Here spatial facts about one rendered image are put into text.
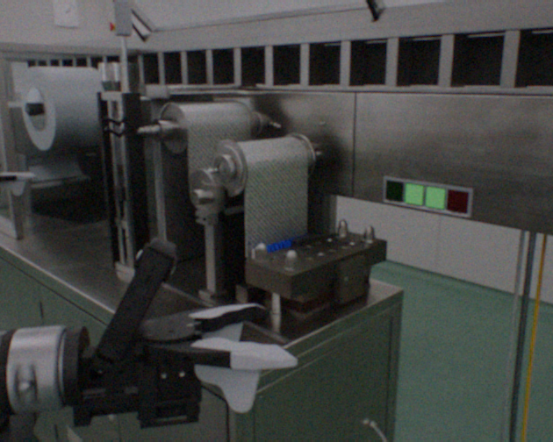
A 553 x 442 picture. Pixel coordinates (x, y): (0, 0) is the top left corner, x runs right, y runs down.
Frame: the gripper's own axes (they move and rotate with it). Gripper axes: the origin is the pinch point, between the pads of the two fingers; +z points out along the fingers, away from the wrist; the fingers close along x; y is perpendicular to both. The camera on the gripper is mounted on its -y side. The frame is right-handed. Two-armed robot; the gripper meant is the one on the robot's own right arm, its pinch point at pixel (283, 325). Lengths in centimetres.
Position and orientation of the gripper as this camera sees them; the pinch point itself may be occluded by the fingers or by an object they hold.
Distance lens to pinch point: 53.5
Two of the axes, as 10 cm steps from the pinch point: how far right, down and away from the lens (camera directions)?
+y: 0.2, 9.9, 1.2
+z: 9.8, -0.5, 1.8
